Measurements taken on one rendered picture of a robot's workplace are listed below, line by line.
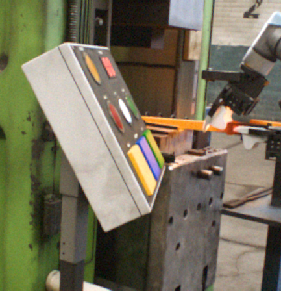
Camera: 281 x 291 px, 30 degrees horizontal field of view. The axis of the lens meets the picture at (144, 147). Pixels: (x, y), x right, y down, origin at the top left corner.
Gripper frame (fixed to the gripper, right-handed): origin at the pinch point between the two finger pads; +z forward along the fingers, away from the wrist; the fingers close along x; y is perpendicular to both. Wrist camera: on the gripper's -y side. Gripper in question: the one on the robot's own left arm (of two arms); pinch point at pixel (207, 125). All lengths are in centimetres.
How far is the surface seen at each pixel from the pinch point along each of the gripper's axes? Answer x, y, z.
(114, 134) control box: -69, 11, -13
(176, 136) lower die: -3.1, -4.8, 7.1
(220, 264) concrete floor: 149, 7, 112
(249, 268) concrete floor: 155, 21, 105
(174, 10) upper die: -9.5, -21.5, -22.4
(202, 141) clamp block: 14.8, -3.3, 9.9
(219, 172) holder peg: 7.5, 8.4, 11.4
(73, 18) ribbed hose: -35.6, -29.6, -12.3
